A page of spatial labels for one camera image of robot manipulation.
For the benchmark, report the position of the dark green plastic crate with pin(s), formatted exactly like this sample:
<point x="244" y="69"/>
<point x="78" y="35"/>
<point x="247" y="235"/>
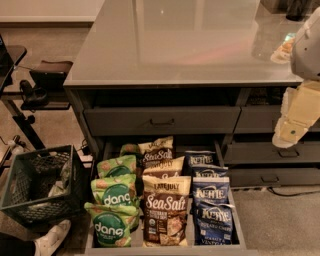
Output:
<point x="45" y="186"/>

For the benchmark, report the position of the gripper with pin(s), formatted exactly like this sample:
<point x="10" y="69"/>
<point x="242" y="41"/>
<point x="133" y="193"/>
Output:
<point x="307" y="51"/>

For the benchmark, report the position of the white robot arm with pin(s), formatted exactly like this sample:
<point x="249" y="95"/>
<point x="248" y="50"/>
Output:
<point x="302" y="51"/>

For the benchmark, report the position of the green dang bag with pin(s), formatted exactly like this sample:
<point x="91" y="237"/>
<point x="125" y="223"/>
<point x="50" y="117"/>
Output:
<point x="115" y="191"/>
<point x="113" y="224"/>
<point x="130" y="149"/>
<point x="117" y="166"/>

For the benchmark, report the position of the dark object on counter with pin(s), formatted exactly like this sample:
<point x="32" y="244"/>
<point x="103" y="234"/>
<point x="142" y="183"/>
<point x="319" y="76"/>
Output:
<point x="297" y="9"/>

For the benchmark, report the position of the white shoe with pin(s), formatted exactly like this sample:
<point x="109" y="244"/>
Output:
<point x="49" y="243"/>

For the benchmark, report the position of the rear blue Kettle bag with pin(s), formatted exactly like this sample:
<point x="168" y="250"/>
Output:
<point x="195" y="158"/>

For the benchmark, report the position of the front green Dang bag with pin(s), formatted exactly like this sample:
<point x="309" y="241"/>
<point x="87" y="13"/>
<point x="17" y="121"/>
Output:
<point x="113" y="224"/>

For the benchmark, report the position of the blue kettle bag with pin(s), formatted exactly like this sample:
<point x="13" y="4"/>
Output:
<point x="210" y="190"/>
<point x="213" y="224"/>
<point x="195" y="158"/>
<point x="214" y="172"/>

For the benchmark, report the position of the grey counter cabinet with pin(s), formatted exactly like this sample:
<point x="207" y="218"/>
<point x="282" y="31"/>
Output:
<point x="174" y="53"/>

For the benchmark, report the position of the brown sea salt bag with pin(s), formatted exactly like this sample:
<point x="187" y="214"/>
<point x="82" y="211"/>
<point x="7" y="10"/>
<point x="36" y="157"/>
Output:
<point x="165" y="210"/>
<point x="165" y="169"/>
<point x="156" y="151"/>

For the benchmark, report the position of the grey top left drawer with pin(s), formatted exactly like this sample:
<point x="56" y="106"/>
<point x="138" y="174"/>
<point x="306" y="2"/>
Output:
<point x="161" y="120"/>

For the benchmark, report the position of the grey top right drawer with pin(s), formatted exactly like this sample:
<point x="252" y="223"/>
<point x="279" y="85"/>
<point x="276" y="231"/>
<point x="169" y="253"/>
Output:
<point x="258" y="119"/>

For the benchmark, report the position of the black desk stand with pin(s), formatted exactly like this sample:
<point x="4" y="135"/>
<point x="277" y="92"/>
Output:
<point x="28" y="97"/>

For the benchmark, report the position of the rear green Dang bag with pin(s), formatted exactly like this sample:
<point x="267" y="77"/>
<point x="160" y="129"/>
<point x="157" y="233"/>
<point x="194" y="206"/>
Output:
<point x="130" y="149"/>

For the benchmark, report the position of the grey middle right drawer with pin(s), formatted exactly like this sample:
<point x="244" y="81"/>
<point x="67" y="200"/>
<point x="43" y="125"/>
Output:
<point x="266" y="152"/>

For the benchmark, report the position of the brown padded stool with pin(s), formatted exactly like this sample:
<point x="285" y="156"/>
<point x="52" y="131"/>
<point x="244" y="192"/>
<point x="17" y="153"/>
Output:
<point x="51" y="75"/>

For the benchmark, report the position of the open grey middle drawer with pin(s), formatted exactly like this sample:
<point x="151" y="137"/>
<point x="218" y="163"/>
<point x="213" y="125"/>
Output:
<point x="237" y="248"/>

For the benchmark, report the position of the front blue Kettle bag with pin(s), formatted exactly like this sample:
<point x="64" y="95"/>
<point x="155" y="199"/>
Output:
<point x="213" y="224"/>

